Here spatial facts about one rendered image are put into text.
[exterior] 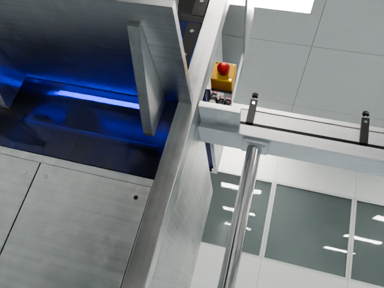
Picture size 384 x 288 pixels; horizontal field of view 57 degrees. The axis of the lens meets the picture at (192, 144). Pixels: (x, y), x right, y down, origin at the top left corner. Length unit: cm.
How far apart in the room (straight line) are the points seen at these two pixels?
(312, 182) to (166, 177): 505
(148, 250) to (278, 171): 505
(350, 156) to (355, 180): 494
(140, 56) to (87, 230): 49
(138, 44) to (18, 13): 33
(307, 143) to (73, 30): 76
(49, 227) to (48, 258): 8
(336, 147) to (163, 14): 68
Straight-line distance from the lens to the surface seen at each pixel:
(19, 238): 112
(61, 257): 106
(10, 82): 130
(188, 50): 123
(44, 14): 99
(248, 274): 557
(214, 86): 117
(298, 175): 596
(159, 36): 87
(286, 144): 118
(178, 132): 107
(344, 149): 120
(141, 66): 91
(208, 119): 116
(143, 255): 98
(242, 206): 113
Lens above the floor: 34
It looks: 22 degrees up
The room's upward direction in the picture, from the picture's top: 16 degrees clockwise
